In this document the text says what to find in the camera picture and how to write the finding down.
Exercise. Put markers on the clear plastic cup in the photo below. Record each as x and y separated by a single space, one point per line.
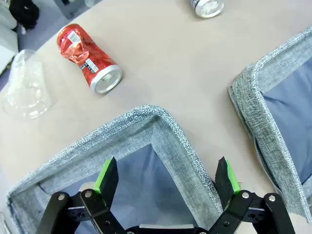
26 80

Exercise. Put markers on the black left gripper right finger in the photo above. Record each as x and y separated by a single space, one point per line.
225 185

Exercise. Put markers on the crushed red soda can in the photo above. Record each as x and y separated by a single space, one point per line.
80 51

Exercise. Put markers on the grey fabric basket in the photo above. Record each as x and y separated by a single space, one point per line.
170 136
263 117

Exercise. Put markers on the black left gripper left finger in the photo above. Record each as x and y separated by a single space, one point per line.
107 185

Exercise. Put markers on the black and silver drink can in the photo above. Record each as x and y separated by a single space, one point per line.
207 7

